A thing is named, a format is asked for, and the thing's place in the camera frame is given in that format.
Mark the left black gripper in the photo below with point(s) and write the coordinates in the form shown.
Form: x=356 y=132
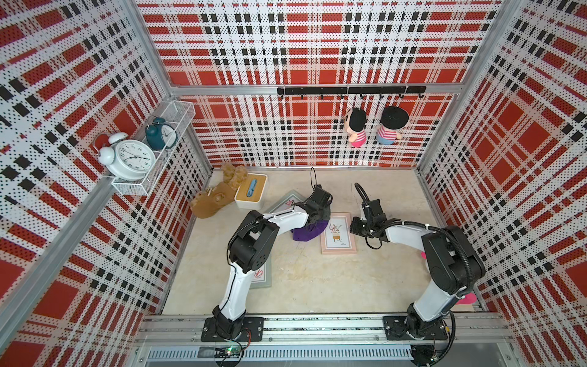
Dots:
x=327 y=212

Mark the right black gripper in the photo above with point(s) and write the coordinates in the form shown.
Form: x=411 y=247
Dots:
x=354 y=226

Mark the purple microfiber cloth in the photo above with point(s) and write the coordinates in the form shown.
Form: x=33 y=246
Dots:
x=309 y=231

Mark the pink picture frame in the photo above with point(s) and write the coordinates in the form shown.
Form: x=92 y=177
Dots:
x=336 y=239

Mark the pink object behind right arm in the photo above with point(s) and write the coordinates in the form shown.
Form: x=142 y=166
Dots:
x=469 y=299

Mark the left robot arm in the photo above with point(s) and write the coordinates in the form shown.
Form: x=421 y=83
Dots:
x=250 y=247

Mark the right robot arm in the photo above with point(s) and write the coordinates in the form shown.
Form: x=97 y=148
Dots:
x=454 y=266

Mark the blue object on box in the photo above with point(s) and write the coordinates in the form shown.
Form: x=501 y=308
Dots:
x=251 y=189

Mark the white box wooden lid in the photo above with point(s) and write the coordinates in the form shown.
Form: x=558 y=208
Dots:
x=257 y=201

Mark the doll blue pants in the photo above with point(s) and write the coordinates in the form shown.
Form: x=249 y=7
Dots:
x=393 y=119

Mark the doll pink striped shirt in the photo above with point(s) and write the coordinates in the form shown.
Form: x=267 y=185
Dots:
x=354 y=125

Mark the brown plush toy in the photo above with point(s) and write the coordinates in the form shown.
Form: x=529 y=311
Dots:
x=210 y=201

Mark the green circuit board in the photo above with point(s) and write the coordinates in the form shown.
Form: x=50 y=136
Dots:
x=227 y=352

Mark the teal alarm clock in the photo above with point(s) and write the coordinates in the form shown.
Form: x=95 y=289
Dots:
x=160 y=135

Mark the white alarm clock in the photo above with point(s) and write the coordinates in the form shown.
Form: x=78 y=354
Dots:
x=127 y=159

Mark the green frame tilted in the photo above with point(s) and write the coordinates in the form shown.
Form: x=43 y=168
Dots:
x=286 y=202

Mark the green frame near arm base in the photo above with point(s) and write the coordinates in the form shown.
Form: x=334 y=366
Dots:
x=262 y=277

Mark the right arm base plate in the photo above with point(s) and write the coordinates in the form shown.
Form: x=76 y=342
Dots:
x=411 y=327

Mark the black hook rail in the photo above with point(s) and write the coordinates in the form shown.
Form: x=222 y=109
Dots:
x=344 y=91

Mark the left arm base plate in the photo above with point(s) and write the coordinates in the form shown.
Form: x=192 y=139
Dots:
x=244 y=329

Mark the aluminium front rail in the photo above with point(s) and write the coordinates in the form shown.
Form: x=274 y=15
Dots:
x=323 y=329

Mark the white wire shelf basket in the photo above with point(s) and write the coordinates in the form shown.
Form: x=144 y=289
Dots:
x=177 y=114

